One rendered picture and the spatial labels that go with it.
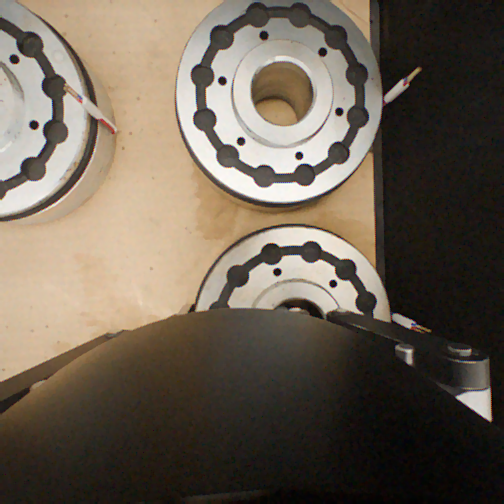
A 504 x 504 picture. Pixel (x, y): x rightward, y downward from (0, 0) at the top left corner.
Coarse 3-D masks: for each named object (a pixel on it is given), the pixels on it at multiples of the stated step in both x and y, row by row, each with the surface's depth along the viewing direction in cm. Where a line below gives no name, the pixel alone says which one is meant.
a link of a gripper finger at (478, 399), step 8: (400, 344) 8; (408, 344) 8; (400, 352) 8; (408, 352) 8; (408, 360) 8; (440, 384) 8; (448, 384) 8; (456, 392) 7; (464, 392) 7; (472, 392) 7; (480, 392) 7; (488, 392) 7; (464, 400) 7; (472, 400) 7; (480, 400) 7; (488, 400) 7; (472, 408) 7; (480, 408) 7; (488, 408) 7; (488, 416) 7
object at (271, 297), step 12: (276, 288) 14; (288, 288) 14; (300, 288) 14; (312, 288) 14; (324, 288) 14; (264, 300) 14; (276, 300) 14; (288, 300) 14; (312, 300) 14; (324, 300) 14; (324, 312) 14
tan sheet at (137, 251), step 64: (64, 0) 16; (128, 0) 16; (192, 0) 16; (128, 64) 16; (128, 128) 16; (128, 192) 17; (192, 192) 17; (0, 256) 16; (64, 256) 17; (128, 256) 17; (192, 256) 17; (0, 320) 17; (64, 320) 17; (128, 320) 17
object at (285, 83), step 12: (264, 72) 14; (276, 72) 14; (288, 72) 14; (264, 84) 15; (276, 84) 16; (288, 84) 15; (300, 84) 15; (264, 96) 17; (276, 96) 17; (288, 96) 16; (300, 96) 15; (300, 108) 16
